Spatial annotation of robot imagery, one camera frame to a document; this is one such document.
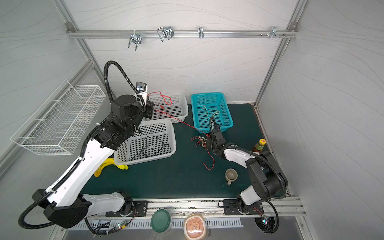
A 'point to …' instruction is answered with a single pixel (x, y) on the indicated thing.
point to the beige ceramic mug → (231, 174)
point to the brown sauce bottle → (259, 147)
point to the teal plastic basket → (206, 105)
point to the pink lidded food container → (194, 227)
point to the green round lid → (160, 220)
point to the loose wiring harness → (122, 225)
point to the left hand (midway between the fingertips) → (147, 94)
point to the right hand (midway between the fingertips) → (213, 136)
